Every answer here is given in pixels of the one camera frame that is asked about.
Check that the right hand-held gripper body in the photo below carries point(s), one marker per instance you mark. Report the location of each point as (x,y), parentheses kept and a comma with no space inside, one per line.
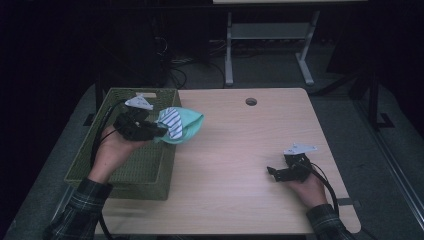
(298,168)

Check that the green woven basket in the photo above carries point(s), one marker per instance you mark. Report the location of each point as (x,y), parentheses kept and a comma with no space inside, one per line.
(150,160)

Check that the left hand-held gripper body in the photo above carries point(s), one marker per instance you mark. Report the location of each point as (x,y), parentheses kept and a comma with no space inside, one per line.
(131,126)

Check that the black metal stand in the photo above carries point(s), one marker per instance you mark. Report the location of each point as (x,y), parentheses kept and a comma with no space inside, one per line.
(374,100)

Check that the person's left hand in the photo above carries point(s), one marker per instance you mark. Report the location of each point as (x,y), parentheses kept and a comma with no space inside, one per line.
(110,153)

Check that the person's right hand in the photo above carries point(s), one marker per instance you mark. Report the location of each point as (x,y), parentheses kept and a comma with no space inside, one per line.
(311,193)

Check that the white metal stand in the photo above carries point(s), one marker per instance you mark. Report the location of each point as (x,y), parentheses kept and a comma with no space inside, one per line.
(266,30)

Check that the grey tape strip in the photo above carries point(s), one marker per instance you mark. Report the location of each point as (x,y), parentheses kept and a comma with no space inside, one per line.
(345,201)

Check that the aluminium floor rail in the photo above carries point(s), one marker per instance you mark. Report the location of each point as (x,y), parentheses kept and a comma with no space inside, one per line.
(400,186)
(61,203)

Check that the teal garment with striped lining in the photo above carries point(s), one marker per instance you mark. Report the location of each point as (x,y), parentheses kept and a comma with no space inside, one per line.
(190,125)

